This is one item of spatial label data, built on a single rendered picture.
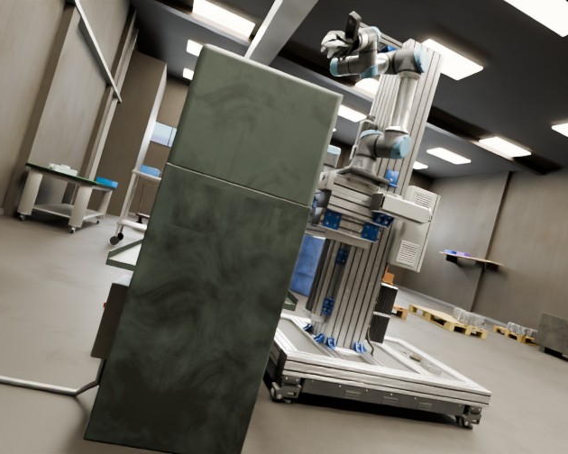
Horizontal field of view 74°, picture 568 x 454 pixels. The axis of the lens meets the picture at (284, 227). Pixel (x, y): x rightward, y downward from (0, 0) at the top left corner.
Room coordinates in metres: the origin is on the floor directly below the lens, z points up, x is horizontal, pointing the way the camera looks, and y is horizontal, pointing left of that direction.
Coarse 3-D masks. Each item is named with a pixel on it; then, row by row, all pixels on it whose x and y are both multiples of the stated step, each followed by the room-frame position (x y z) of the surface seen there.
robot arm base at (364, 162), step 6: (354, 156) 1.95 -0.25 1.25; (360, 156) 1.91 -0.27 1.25; (366, 156) 1.89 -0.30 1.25; (354, 162) 1.91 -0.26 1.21; (360, 162) 1.90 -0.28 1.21; (366, 162) 1.89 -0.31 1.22; (372, 162) 1.90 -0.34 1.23; (360, 168) 1.88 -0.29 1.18; (366, 168) 1.88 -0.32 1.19; (372, 168) 1.90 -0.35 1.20; (372, 174) 1.89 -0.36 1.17
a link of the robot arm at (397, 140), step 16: (416, 48) 1.77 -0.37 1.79; (400, 64) 1.81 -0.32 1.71; (416, 64) 1.76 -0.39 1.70; (400, 80) 1.81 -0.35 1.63; (416, 80) 1.80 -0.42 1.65; (400, 96) 1.80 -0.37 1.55; (400, 112) 1.80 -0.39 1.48; (400, 128) 1.80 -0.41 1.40; (384, 144) 1.83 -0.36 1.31; (400, 144) 1.78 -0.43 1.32
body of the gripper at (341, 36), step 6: (336, 36) 1.38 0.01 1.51; (342, 36) 1.39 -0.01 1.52; (348, 36) 1.40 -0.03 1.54; (360, 36) 1.44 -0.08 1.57; (348, 42) 1.38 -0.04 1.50; (354, 42) 1.45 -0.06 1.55; (360, 42) 1.44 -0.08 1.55; (348, 48) 1.41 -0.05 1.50; (354, 48) 1.47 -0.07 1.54; (336, 54) 1.41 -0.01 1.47; (342, 54) 1.43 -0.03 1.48; (348, 54) 1.49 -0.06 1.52; (342, 60) 1.45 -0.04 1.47
